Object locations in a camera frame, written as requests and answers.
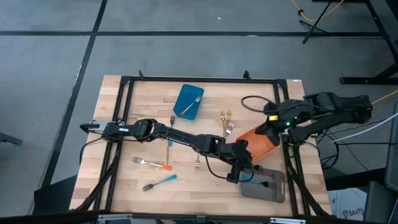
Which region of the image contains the orange plastic bin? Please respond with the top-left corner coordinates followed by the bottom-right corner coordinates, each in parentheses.
top-left (235, 126), bottom-right (280, 163)

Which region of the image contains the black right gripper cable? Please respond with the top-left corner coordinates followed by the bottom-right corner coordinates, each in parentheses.
top-left (241, 95), bottom-right (276, 113)

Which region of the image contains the black metal rig frame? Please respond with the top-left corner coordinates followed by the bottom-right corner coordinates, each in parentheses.
top-left (70, 70), bottom-right (332, 218)

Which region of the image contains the blue plastic bin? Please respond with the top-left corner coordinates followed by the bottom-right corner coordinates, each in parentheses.
top-left (172, 83), bottom-right (205, 121)

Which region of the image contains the white cable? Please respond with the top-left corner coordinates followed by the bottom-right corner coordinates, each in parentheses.
top-left (329, 112), bottom-right (398, 144)

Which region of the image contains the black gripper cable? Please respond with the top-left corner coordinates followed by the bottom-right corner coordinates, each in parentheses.
top-left (203, 151), bottom-right (237, 182)
top-left (241, 95), bottom-right (276, 113)

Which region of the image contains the silver frame bracket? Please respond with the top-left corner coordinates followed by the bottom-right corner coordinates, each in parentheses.
top-left (269, 217), bottom-right (307, 224)
top-left (97, 213), bottom-right (134, 224)

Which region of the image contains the grey panel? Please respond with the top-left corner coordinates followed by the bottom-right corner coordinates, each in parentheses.
top-left (384, 102), bottom-right (398, 191)

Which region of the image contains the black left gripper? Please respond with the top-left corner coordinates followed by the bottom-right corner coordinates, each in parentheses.
top-left (217, 139), bottom-right (264, 184)

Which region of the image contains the white cardboard box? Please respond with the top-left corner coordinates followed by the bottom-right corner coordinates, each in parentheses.
top-left (328, 187), bottom-right (368, 222)

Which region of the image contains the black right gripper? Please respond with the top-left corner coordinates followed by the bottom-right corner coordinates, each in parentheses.
top-left (255, 99), bottom-right (313, 147)

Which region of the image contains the black floor stand foot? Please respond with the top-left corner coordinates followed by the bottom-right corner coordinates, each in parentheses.
top-left (0, 132), bottom-right (24, 146)

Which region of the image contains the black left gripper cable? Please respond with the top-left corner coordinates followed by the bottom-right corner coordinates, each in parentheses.
top-left (203, 151), bottom-right (237, 182)

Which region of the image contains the black cable bundle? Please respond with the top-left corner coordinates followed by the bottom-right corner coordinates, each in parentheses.
top-left (317, 129), bottom-right (343, 171)

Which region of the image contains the yellow cable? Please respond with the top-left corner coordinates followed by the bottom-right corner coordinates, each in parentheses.
top-left (369, 89), bottom-right (398, 106)
top-left (290, 0), bottom-right (346, 22)

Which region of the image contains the grey plastic bin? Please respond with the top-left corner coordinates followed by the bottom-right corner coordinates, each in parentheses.
top-left (239, 169), bottom-right (286, 203)

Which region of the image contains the black desk leg frame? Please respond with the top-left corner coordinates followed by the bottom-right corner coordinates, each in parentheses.
top-left (338, 0), bottom-right (398, 85)

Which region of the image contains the black fork teal handle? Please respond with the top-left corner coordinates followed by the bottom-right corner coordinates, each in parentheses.
top-left (241, 174), bottom-right (271, 189)
top-left (169, 115), bottom-right (175, 147)
top-left (142, 174), bottom-right (178, 192)

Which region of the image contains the black tripod stand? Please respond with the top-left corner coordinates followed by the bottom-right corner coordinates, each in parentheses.
top-left (298, 0), bottom-right (333, 44)

